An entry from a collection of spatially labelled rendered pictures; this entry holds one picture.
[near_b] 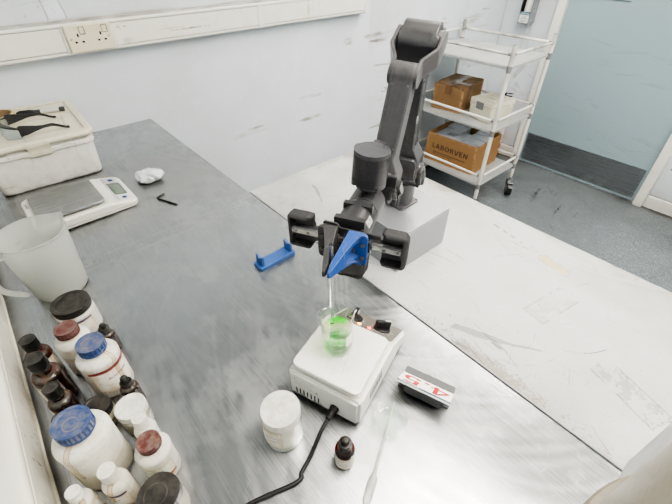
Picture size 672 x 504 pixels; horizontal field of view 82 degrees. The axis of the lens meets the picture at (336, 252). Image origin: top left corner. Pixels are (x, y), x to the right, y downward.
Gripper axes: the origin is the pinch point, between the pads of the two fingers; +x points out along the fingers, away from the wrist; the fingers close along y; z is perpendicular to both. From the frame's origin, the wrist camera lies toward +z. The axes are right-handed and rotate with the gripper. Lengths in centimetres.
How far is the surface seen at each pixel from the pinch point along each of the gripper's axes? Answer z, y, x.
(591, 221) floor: 118, -101, -222
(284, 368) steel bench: 25.5, 8.4, 4.1
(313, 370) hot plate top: 16.7, 0.7, 7.8
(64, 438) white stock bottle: 12.3, 24.5, 29.9
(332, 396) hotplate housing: 19.6, -3.0, 9.3
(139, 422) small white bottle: 17.3, 20.5, 23.6
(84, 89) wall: 11, 126, -69
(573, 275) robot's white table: 26, -43, -42
